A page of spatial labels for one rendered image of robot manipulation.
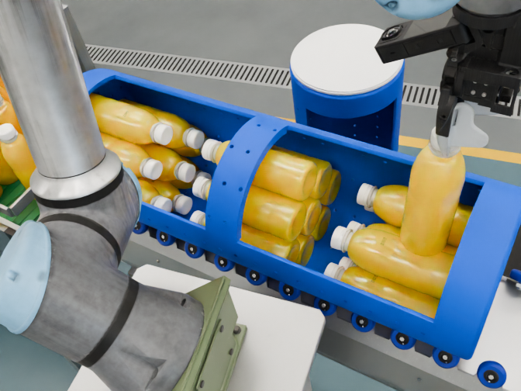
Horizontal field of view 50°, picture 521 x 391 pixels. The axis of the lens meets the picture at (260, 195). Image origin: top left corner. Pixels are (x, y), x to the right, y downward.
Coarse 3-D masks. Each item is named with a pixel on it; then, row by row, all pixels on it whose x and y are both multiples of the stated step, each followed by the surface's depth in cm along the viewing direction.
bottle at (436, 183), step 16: (416, 160) 76; (432, 160) 73; (448, 160) 73; (416, 176) 76; (432, 176) 74; (448, 176) 73; (464, 176) 75; (416, 192) 77; (432, 192) 75; (448, 192) 75; (416, 208) 79; (432, 208) 77; (448, 208) 77; (416, 224) 81; (432, 224) 79; (448, 224) 80; (416, 240) 83; (432, 240) 82
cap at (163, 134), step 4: (160, 124) 108; (164, 124) 108; (156, 128) 107; (160, 128) 107; (164, 128) 107; (168, 128) 108; (156, 132) 107; (160, 132) 107; (164, 132) 107; (168, 132) 108; (172, 132) 110; (156, 136) 107; (160, 136) 107; (164, 136) 108; (168, 136) 109; (172, 136) 110; (156, 140) 108; (160, 140) 107; (164, 140) 108; (168, 140) 109; (164, 144) 109
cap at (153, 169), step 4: (152, 160) 109; (156, 160) 110; (148, 164) 108; (152, 164) 108; (156, 164) 109; (160, 164) 110; (144, 168) 109; (148, 168) 108; (152, 168) 108; (156, 168) 109; (160, 168) 111; (144, 172) 109; (148, 172) 108; (152, 172) 109; (156, 172) 110; (160, 172) 111; (148, 176) 109; (152, 176) 109; (156, 176) 110
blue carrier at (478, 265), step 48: (144, 96) 128; (192, 96) 107; (240, 144) 94; (288, 144) 113; (336, 144) 104; (192, 192) 126; (240, 192) 92; (480, 192) 82; (192, 240) 103; (240, 240) 95; (480, 240) 77; (336, 288) 88; (480, 288) 76; (432, 336) 83; (480, 336) 79
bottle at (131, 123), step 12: (96, 96) 114; (96, 108) 112; (108, 108) 111; (120, 108) 110; (132, 108) 110; (108, 120) 110; (120, 120) 109; (132, 120) 108; (144, 120) 108; (156, 120) 109; (108, 132) 112; (120, 132) 109; (132, 132) 108; (144, 132) 108
